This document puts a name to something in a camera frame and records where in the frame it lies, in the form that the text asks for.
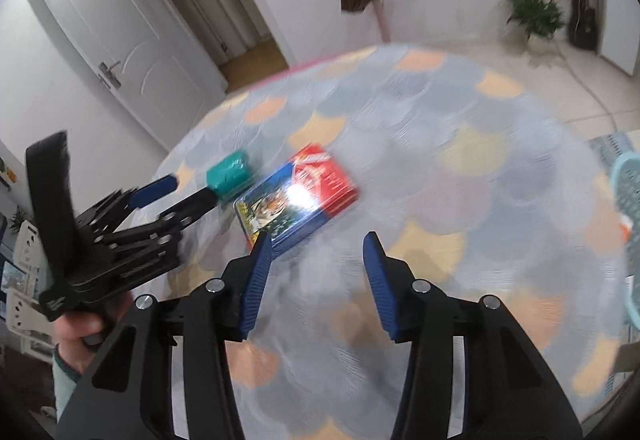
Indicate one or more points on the green box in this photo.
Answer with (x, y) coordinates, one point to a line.
(230, 172)

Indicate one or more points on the colourful printed tin box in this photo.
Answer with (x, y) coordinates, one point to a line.
(300, 200)

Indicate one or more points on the white standing air conditioner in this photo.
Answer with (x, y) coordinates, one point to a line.
(620, 20)

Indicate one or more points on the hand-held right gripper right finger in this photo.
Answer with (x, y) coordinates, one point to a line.
(382, 290)

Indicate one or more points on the light blue plastic basket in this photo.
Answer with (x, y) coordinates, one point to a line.
(627, 190)

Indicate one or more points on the green potted plant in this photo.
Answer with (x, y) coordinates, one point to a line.
(535, 15)

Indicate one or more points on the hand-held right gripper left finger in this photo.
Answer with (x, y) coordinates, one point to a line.
(252, 290)

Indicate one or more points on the white perforated stand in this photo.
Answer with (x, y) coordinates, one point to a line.
(25, 270)

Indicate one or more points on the person's left hand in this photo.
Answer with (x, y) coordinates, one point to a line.
(75, 340)

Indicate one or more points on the person's left forearm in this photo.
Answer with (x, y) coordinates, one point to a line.
(62, 387)

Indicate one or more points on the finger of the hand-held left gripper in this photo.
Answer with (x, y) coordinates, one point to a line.
(155, 190)
(187, 210)

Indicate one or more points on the white door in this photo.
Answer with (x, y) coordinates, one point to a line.
(110, 35)

